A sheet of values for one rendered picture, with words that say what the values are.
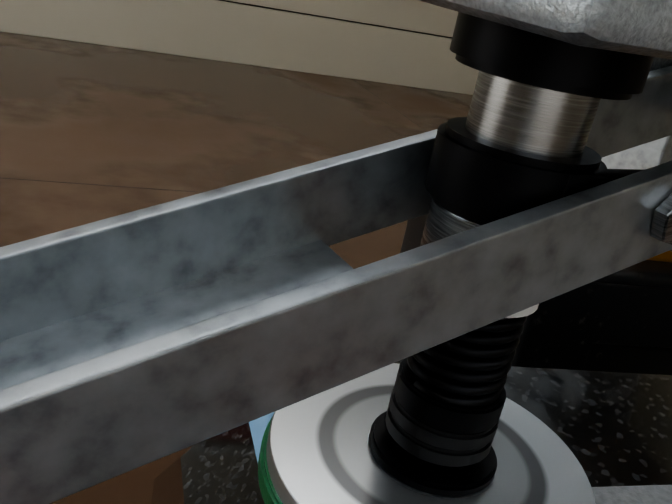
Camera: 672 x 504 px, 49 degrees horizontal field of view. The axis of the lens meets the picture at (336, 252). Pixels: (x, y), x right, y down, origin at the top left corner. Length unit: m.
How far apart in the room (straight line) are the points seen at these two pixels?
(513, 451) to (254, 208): 0.25
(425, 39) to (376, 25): 0.49
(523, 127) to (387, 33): 6.56
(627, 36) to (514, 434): 0.33
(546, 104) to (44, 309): 0.26
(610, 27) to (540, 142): 0.12
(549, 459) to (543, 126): 0.25
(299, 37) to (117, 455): 6.43
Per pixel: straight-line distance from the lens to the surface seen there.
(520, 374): 0.68
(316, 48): 6.74
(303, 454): 0.47
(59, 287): 0.38
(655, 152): 1.39
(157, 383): 0.29
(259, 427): 0.58
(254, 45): 6.60
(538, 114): 0.38
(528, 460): 0.52
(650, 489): 0.60
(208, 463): 0.59
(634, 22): 0.27
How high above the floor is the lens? 1.12
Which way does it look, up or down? 23 degrees down
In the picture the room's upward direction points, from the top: 11 degrees clockwise
